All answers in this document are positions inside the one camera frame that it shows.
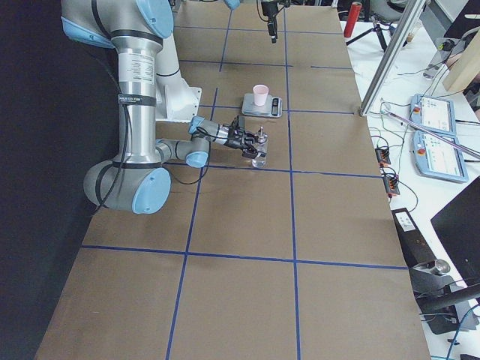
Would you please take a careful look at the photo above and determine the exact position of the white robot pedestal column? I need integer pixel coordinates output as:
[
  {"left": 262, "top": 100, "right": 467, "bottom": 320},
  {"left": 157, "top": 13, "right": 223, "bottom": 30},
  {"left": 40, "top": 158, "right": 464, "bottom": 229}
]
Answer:
[{"left": 155, "top": 34, "right": 202, "bottom": 122}]

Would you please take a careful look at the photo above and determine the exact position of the black clamp stand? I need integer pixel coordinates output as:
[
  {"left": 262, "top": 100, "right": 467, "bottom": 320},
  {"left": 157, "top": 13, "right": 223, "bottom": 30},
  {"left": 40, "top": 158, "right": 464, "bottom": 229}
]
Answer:
[{"left": 409, "top": 259, "right": 479, "bottom": 335}]

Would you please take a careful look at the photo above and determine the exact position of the blue teach pendant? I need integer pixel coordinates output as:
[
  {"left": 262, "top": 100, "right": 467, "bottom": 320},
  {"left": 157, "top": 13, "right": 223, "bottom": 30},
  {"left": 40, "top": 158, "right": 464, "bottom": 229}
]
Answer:
[
  {"left": 410, "top": 94, "right": 457, "bottom": 135},
  {"left": 412, "top": 130, "right": 469, "bottom": 183}
]

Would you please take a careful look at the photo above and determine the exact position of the upper orange terminal block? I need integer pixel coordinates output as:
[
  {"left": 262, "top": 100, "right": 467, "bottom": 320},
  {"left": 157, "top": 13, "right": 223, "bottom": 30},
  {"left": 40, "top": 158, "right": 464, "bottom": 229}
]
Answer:
[{"left": 375, "top": 147, "right": 391, "bottom": 167}]

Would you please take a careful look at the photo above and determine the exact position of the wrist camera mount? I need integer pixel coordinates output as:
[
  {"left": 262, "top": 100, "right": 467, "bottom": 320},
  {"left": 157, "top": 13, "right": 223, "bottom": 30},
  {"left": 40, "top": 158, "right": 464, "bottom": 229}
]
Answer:
[
  {"left": 231, "top": 115, "right": 245, "bottom": 133},
  {"left": 277, "top": 0, "right": 292, "bottom": 8}
]

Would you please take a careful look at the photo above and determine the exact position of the black monitor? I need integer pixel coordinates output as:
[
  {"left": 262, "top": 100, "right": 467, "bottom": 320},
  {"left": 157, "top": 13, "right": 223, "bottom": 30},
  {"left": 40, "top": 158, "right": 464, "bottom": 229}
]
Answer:
[{"left": 430, "top": 178, "right": 480, "bottom": 285}]

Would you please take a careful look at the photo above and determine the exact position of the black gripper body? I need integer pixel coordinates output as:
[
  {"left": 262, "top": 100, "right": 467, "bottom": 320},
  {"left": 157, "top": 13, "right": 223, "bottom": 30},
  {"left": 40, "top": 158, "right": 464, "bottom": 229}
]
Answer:
[
  {"left": 224, "top": 127, "right": 254, "bottom": 151},
  {"left": 260, "top": 1, "right": 278, "bottom": 23}
]

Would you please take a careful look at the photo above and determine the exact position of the black tripod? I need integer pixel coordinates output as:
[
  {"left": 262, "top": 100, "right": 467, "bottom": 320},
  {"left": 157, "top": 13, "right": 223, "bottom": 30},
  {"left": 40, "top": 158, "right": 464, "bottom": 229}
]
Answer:
[{"left": 346, "top": 21, "right": 388, "bottom": 52}]

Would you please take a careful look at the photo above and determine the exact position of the black box white label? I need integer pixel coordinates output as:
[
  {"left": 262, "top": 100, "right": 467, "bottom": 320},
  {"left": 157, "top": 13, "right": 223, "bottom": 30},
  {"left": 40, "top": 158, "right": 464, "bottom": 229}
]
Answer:
[{"left": 391, "top": 208, "right": 440, "bottom": 275}]

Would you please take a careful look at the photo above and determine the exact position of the glass sauce bottle steel spout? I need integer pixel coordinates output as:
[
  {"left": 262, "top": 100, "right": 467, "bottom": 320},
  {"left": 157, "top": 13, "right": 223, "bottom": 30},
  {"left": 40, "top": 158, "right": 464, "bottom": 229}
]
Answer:
[{"left": 251, "top": 126, "right": 269, "bottom": 168}]

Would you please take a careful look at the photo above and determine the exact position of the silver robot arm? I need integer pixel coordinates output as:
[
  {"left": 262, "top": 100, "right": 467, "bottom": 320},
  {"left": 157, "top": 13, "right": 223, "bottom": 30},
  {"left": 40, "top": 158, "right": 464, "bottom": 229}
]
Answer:
[
  {"left": 223, "top": 0, "right": 284, "bottom": 44},
  {"left": 61, "top": 1, "right": 260, "bottom": 214}
]

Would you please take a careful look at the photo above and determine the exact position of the wooden board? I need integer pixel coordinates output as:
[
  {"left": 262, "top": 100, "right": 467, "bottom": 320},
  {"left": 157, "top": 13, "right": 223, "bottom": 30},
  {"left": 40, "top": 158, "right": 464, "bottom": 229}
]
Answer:
[{"left": 443, "top": 31, "right": 480, "bottom": 92}]

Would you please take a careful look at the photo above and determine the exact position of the lower orange terminal block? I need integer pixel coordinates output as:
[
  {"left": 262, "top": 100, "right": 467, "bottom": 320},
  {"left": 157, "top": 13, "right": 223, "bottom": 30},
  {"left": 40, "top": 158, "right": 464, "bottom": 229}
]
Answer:
[{"left": 382, "top": 174, "right": 400, "bottom": 198}]

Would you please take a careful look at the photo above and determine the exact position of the aluminium frame post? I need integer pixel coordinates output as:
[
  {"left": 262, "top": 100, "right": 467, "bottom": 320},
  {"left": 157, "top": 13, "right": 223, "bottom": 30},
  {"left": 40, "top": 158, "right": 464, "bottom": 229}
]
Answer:
[{"left": 358, "top": 0, "right": 426, "bottom": 116}]

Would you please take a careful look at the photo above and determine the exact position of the grey digital kitchen scale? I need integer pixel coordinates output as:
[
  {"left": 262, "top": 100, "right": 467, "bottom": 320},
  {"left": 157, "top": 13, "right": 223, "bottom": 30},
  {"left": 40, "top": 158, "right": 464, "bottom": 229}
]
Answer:
[{"left": 241, "top": 93, "right": 283, "bottom": 118}]

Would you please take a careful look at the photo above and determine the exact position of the thin metal rod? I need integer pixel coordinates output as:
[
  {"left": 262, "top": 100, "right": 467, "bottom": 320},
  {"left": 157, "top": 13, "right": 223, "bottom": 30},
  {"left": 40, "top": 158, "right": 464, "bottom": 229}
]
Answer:
[{"left": 384, "top": 110, "right": 479, "bottom": 159}]

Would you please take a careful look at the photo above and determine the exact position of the upper blue teach pendant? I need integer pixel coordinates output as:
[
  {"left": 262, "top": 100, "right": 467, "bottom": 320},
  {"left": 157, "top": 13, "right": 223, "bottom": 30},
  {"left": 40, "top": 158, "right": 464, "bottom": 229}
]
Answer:
[{"left": 410, "top": 94, "right": 457, "bottom": 135}]

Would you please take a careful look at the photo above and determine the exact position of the lower blue teach pendant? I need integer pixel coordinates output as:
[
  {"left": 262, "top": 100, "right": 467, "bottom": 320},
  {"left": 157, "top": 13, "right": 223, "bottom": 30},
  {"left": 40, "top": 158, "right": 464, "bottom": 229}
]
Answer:
[{"left": 412, "top": 130, "right": 469, "bottom": 183}]

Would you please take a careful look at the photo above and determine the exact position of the orange terminal block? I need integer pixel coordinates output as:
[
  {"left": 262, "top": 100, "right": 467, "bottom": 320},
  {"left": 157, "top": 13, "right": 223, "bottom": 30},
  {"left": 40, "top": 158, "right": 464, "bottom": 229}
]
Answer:
[
  {"left": 382, "top": 174, "right": 400, "bottom": 198},
  {"left": 375, "top": 147, "right": 391, "bottom": 167}
]

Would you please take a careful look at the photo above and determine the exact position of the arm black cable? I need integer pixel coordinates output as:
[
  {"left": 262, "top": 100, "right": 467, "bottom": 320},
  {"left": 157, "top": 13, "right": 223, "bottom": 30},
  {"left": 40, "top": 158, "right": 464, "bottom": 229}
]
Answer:
[{"left": 89, "top": 52, "right": 226, "bottom": 218}]

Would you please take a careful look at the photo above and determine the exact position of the red cylinder bottle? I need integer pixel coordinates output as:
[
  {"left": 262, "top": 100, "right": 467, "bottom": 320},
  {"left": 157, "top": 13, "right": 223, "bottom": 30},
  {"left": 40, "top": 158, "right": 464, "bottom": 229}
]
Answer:
[{"left": 343, "top": 1, "right": 362, "bottom": 38}]

